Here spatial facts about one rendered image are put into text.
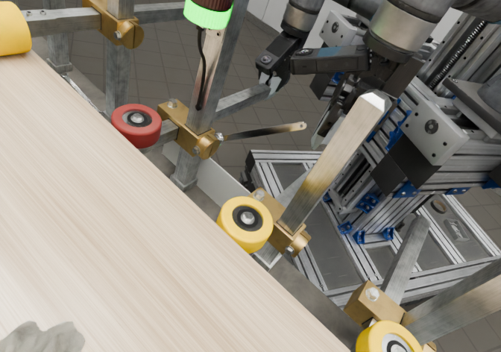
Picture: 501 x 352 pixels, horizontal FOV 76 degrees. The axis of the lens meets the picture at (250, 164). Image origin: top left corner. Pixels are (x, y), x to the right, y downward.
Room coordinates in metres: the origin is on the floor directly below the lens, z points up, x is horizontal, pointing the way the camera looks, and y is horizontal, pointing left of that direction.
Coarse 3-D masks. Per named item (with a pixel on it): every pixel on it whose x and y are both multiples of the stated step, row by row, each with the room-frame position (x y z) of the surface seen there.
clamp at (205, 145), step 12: (168, 108) 0.49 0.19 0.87; (180, 108) 0.51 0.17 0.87; (180, 120) 0.48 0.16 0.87; (180, 132) 0.46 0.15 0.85; (192, 132) 0.46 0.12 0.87; (204, 132) 0.47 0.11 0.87; (180, 144) 0.46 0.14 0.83; (192, 144) 0.45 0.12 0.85; (204, 144) 0.45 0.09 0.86; (216, 144) 0.47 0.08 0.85; (192, 156) 0.45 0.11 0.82; (204, 156) 0.45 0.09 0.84
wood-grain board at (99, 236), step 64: (0, 64) 0.38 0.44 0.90; (0, 128) 0.26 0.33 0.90; (64, 128) 0.31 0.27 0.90; (0, 192) 0.18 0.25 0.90; (64, 192) 0.21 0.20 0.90; (128, 192) 0.25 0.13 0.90; (0, 256) 0.12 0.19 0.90; (64, 256) 0.14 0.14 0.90; (128, 256) 0.17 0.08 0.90; (192, 256) 0.21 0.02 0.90; (0, 320) 0.07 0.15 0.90; (64, 320) 0.09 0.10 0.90; (128, 320) 0.11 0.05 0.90; (192, 320) 0.14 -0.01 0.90; (256, 320) 0.17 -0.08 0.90
